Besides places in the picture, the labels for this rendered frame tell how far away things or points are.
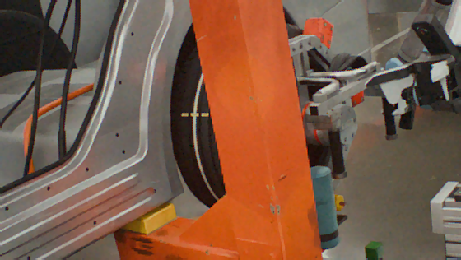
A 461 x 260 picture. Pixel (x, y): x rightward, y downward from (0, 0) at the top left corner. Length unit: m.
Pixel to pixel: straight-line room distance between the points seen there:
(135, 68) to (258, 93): 0.56
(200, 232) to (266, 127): 0.44
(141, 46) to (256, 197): 0.63
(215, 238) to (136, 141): 0.38
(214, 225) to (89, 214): 0.35
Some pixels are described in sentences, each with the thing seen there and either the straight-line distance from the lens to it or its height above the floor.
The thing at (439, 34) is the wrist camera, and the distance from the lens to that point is 1.28.
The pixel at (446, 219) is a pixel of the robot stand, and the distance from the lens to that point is 1.88.
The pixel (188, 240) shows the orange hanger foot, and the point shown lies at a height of 0.69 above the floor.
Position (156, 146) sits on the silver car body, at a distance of 2.19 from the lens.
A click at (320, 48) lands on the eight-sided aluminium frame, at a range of 2.45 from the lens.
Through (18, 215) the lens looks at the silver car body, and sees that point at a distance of 1.93.
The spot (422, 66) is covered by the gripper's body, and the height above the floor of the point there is 1.24.
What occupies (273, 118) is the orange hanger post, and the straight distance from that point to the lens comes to 1.75.
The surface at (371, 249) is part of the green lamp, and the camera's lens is 1.93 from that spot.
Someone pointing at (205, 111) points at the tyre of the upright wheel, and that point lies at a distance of 2.24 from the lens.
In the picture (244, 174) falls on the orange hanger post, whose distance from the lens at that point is 1.81.
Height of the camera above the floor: 1.53
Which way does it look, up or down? 16 degrees down
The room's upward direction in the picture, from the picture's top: 11 degrees counter-clockwise
